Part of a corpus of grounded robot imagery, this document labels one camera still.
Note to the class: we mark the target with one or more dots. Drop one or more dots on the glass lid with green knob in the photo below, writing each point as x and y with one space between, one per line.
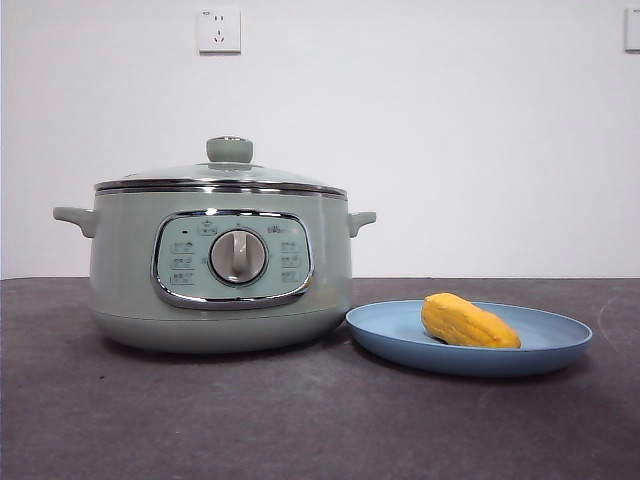
230 150

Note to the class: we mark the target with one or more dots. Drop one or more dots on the blue round plate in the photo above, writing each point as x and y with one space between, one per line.
390 345

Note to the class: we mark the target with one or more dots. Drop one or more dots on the pale green electric steamer pot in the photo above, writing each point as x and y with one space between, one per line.
125 260

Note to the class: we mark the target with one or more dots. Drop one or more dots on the white wall power socket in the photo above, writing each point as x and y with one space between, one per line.
220 30

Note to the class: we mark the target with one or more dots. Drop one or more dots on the white wall switch plate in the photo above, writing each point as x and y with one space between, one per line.
632 30

